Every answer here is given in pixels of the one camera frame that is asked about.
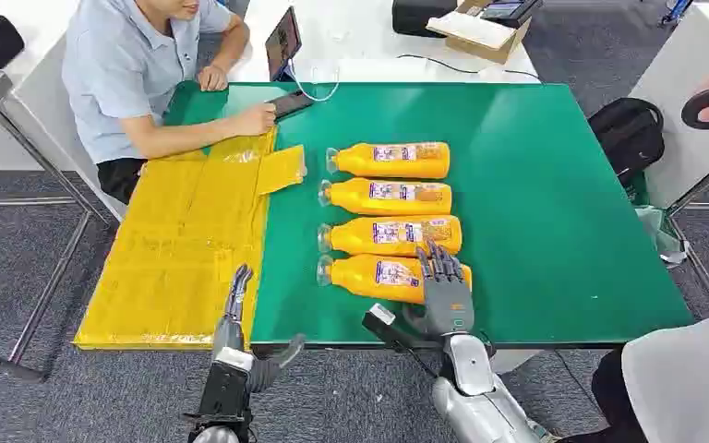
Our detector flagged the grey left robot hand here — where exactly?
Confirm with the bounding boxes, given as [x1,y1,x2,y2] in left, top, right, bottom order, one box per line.
[212,263,307,395]

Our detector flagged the person's right hand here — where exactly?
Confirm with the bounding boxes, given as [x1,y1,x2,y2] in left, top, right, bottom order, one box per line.
[232,102,278,138]

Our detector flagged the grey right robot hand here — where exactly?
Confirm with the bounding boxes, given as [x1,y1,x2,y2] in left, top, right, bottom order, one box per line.
[403,239,476,340]

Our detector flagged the person's left hand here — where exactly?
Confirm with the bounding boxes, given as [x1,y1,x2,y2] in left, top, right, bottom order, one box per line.
[198,64,230,93]

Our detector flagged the black smartphone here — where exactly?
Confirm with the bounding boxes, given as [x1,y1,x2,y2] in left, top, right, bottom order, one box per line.
[268,90,315,121]

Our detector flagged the orange drink bottle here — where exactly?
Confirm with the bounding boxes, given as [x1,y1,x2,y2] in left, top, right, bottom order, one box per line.
[325,141,451,181]
[316,253,474,306]
[317,215,463,258]
[318,177,453,218]

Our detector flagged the white side table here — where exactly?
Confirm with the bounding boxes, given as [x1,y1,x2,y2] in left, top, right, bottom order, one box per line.
[627,2,709,214]

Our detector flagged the black tablet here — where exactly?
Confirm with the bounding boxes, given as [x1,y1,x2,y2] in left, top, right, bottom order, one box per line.
[264,6,303,83]

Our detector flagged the seated person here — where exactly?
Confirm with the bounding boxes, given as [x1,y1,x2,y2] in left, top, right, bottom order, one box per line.
[62,0,277,206]

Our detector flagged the yellow plastic sheet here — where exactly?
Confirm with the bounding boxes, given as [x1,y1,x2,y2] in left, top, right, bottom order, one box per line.
[73,126,307,352]

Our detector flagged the black backpack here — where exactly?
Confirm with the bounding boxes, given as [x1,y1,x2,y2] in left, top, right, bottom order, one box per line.
[587,97,667,188]

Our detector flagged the blue tool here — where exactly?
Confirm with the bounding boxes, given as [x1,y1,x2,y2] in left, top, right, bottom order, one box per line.
[658,0,696,28]

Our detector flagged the green table mat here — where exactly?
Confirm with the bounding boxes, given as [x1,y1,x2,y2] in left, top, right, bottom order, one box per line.
[163,80,696,350]

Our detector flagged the clear plastic bag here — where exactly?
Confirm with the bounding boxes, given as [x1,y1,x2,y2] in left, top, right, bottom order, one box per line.
[634,204,691,270]

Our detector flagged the black case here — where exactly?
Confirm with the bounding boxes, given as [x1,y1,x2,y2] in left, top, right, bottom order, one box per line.
[391,0,460,40]

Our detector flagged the black handheld terminal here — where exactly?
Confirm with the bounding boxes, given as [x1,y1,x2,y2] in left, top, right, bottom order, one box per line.
[479,0,545,30]

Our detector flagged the open cardboard box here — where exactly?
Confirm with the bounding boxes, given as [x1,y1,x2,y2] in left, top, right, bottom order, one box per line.
[425,0,534,66]

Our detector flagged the person in pale top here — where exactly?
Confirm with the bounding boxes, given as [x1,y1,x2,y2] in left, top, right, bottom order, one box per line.
[564,303,709,443]

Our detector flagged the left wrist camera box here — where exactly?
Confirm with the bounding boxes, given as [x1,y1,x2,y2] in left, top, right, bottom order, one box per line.
[213,346,256,374]

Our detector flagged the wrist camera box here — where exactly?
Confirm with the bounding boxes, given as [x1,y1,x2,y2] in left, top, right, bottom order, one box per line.
[361,303,429,354]
[213,346,256,374]

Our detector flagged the white charging cable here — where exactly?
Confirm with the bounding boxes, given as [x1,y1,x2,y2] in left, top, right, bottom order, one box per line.
[285,59,341,104]

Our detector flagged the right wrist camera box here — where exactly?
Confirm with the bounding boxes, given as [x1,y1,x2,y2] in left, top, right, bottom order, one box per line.
[361,303,429,354]

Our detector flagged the grey metal bench frame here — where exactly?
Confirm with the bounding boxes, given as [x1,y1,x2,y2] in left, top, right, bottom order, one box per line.
[0,68,117,385]

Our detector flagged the thin black cable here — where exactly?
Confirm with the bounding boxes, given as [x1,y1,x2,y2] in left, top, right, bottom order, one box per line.
[396,53,543,82]

